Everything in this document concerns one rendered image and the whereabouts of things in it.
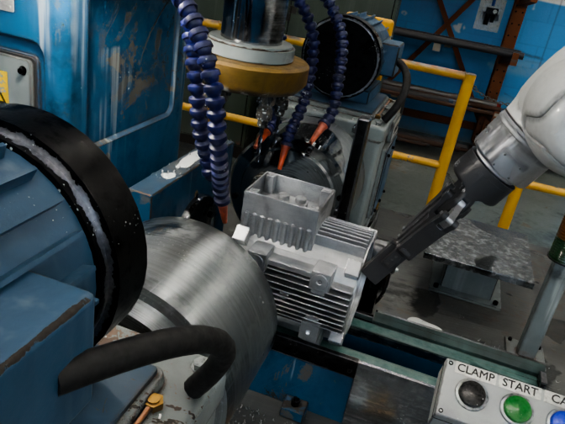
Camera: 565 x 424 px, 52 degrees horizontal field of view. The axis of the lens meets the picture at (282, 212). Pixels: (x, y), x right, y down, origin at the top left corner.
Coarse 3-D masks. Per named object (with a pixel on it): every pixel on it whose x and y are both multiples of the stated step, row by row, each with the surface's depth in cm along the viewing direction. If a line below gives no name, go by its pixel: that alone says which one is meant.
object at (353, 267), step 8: (240, 232) 88; (248, 232) 88; (376, 232) 94; (240, 240) 87; (248, 240) 89; (352, 264) 84; (360, 264) 84; (344, 272) 84; (352, 272) 83; (360, 272) 85; (336, 336) 89; (344, 336) 90; (336, 344) 89
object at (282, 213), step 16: (272, 176) 94; (256, 192) 87; (272, 192) 96; (288, 192) 96; (304, 192) 95; (320, 192) 94; (256, 208) 88; (272, 208) 87; (288, 208) 86; (304, 208) 85; (320, 208) 86; (240, 224) 90; (256, 224) 89; (272, 224) 88; (288, 224) 87; (304, 224) 86; (320, 224) 88; (272, 240) 88; (288, 240) 87; (304, 240) 87
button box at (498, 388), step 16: (448, 368) 67; (464, 368) 67; (480, 368) 67; (448, 384) 66; (496, 384) 66; (512, 384) 66; (528, 384) 66; (432, 400) 70; (448, 400) 65; (496, 400) 65; (528, 400) 65; (544, 400) 65; (560, 400) 65; (432, 416) 66; (448, 416) 64; (464, 416) 64; (480, 416) 64; (496, 416) 64; (544, 416) 64
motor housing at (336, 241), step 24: (264, 240) 89; (336, 240) 87; (360, 240) 87; (288, 264) 85; (312, 264) 86; (336, 264) 86; (288, 288) 87; (336, 288) 84; (360, 288) 100; (288, 312) 88; (312, 312) 87; (336, 312) 85
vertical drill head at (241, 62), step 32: (224, 0) 80; (256, 0) 77; (288, 0) 80; (224, 32) 80; (256, 32) 79; (224, 64) 77; (256, 64) 79; (288, 64) 82; (224, 96) 91; (256, 96) 79; (256, 160) 86
